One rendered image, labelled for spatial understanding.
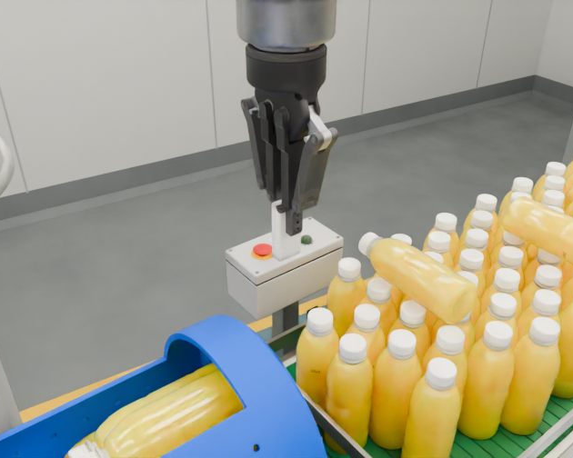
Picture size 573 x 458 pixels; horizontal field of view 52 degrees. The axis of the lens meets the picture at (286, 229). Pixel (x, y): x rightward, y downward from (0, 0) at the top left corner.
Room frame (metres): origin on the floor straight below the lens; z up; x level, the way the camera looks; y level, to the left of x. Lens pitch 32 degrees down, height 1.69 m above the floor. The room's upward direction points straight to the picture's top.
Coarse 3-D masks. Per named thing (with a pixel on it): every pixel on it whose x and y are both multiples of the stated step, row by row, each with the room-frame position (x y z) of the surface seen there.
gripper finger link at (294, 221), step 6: (306, 204) 0.51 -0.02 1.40; (312, 204) 0.52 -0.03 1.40; (288, 216) 0.53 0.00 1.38; (294, 216) 0.52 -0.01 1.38; (300, 216) 0.53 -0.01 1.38; (288, 222) 0.53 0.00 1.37; (294, 222) 0.52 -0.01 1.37; (300, 222) 0.53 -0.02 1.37; (288, 228) 0.53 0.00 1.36; (294, 228) 0.52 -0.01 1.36; (300, 228) 0.53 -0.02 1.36; (288, 234) 0.53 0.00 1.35; (294, 234) 0.53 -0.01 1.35
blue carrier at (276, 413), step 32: (224, 320) 0.54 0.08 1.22; (192, 352) 0.60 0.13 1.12; (224, 352) 0.47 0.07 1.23; (256, 352) 0.48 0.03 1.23; (128, 384) 0.54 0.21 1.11; (160, 384) 0.57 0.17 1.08; (256, 384) 0.44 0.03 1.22; (288, 384) 0.44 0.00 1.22; (64, 416) 0.49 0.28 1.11; (96, 416) 0.51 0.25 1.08; (256, 416) 0.41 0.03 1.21; (288, 416) 0.41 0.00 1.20; (0, 448) 0.44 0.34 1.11; (32, 448) 0.46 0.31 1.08; (64, 448) 0.48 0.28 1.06; (192, 448) 0.36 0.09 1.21; (224, 448) 0.37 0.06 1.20; (256, 448) 0.38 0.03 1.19; (288, 448) 0.39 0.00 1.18; (320, 448) 0.40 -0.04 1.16
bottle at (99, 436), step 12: (204, 372) 0.53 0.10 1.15; (168, 384) 0.51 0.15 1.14; (180, 384) 0.50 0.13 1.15; (156, 396) 0.49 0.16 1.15; (132, 408) 0.47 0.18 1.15; (108, 420) 0.46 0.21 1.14; (120, 420) 0.45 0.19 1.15; (96, 432) 0.45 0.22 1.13; (108, 432) 0.44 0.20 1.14; (96, 444) 0.43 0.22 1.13
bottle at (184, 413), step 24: (192, 384) 0.46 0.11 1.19; (216, 384) 0.46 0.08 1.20; (144, 408) 0.43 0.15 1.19; (168, 408) 0.43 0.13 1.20; (192, 408) 0.43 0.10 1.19; (216, 408) 0.44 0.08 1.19; (240, 408) 0.45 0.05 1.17; (120, 432) 0.40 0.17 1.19; (144, 432) 0.40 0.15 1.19; (168, 432) 0.40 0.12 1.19; (192, 432) 0.41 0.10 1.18; (96, 456) 0.38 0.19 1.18; (120, 456) 0.38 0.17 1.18; (144, 456) 0.38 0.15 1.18
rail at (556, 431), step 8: (568, 416) 0.60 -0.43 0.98; (560, 424) 0.58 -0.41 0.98; (568, 424) 0.60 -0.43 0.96; (552, 432) 0.57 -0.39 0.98; (560, 432) 0.58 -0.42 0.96; (544, 440) 0.55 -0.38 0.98; (552, 440) 0.57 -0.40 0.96; (528, 448) 0.54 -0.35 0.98; (536, 448) 0.54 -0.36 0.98; (544, 448) 0.56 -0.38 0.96; (520, 456) 0.53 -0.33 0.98; (528, 456) 0.53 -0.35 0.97; (536, 456) 0.55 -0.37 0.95
